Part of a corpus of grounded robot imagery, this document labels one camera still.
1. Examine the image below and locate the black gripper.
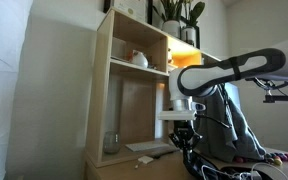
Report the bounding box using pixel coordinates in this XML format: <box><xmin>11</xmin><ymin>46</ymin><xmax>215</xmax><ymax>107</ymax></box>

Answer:
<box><xmin>169</xmin><ymin>121</ymin><xmax>202</xmax><ymax>150</ymax></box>

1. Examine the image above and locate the black portable bag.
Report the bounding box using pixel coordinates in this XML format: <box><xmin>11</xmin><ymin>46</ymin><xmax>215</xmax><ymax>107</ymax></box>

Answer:
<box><xmin>183</xmin><ymin>150</ymin><xmax>273</xmax><ymax>180</ymax></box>

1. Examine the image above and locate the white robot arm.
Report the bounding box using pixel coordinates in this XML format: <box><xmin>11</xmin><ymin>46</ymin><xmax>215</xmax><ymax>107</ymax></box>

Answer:
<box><xmin>166</xmin><ymin>40</ymin><xmax>288</xmax><ymax>121</ymax></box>

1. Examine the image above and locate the white keyboard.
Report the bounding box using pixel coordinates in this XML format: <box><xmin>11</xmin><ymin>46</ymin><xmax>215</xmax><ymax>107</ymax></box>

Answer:
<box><xmin>126</xmin><ymin>142</ymin><xmax>168</xmax><ymax>152</ymax></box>

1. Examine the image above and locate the grey hanging cloth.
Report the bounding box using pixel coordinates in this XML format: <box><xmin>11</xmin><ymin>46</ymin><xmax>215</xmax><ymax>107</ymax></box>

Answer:
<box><xmin>196</xmin><ymin>85</ymin><xmax>266</xmax><ymax>162</ymax></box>

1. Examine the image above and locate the small white adapter on desk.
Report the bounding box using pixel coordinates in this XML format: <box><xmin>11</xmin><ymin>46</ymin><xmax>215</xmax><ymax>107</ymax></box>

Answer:
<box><xmin>134</xmin><ymin>156</ymin><xmax>154</xmax><ymax>169</ymax></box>

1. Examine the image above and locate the glass jar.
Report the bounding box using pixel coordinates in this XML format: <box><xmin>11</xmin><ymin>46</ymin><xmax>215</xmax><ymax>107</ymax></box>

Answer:
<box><xmin>103</xmin><ymin>131</ymin><xmax>120</xmax><ymax>154</ymax></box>

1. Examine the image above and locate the white power adapter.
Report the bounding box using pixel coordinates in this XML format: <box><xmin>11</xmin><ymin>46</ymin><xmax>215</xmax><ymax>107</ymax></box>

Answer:
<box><xmin>250</xmin><ymin>171</ymin><xmax>262</xmax><ymax>180</ymax></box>

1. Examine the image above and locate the wooden shelf unit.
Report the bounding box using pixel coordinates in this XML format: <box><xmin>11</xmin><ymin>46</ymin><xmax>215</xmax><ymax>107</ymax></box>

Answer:
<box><xmin>85</xmin><ymin>8</ymin><xmax>213</xmax><ymax>168</ymax></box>

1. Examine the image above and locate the colourful bead toy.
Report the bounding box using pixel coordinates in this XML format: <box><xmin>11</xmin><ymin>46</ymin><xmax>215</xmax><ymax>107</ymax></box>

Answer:
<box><xmin>233</xmin><ymin>152</ymin><xmax>288</xmax><ymax>166</ymax></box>

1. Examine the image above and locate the white plant pot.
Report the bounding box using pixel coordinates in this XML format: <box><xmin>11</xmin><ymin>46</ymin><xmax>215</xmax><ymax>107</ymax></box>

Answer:
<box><xmin>162</xmin><ymin>20</ymin><xmax>180</xmax><ymax>38</ymax></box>
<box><xmin>181</xmin><ymin>27</ymin><xmax>197</xmax><ymax>47</ymax></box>

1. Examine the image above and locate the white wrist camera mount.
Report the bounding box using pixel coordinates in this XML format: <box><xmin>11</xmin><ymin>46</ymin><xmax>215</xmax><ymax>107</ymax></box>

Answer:
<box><xmin>157</xmin><ymin>102</ymin><xmax>206</xmax><ymax>121</ymax></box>

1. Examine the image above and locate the white charger cable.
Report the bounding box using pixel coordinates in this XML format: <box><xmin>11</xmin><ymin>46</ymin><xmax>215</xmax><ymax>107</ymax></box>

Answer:
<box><xmin>201</xmin><ymin>162</ymin><xmax>288</xmax><ymax>180</ymax></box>

